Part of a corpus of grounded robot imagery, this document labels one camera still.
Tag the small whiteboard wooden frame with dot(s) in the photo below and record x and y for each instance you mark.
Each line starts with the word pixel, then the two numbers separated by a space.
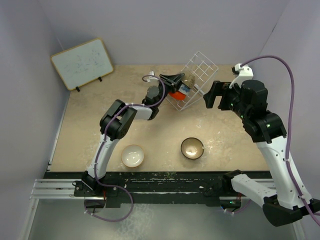
pixel 82 64

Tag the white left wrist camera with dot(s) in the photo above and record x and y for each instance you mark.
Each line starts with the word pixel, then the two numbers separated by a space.
pixel 151 76

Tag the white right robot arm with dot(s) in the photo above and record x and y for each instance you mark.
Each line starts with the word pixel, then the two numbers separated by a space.
pixel 290 200

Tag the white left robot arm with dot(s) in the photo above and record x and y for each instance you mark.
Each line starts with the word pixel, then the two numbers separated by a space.
pixel 115 124

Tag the orange plastic bowl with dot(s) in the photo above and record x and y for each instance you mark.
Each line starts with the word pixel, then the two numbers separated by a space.
pixel 177 95

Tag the white wire dish rack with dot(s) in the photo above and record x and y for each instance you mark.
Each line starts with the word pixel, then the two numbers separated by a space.
pixel 200 72

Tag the beige bowl dark rim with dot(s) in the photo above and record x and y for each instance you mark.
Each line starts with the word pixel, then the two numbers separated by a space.
pixel 192 148

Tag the aluminium extrusion rail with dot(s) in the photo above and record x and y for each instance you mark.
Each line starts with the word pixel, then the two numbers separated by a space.
pixel 53 189

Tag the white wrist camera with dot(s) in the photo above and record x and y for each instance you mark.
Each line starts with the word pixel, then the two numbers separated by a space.
pixel 242 73
pixel 151 76

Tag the blue floral ceramic bowl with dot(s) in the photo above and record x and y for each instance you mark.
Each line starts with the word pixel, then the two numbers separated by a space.
pixel 184 89

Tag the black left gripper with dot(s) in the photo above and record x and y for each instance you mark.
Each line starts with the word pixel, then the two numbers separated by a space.
pixel 171 80

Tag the black glossy bowl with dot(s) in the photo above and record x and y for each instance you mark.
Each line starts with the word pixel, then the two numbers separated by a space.
pixel 188 79

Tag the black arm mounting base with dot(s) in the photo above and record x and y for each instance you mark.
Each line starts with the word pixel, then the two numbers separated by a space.
pixel 157 187

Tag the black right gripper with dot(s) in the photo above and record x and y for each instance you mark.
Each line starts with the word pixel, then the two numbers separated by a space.
pixel 217 90

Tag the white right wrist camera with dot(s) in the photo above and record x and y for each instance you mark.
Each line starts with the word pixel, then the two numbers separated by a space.
pixel 242 73

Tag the white bowl orange rim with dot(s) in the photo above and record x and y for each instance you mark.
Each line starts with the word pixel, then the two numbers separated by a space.
pixel 132 156

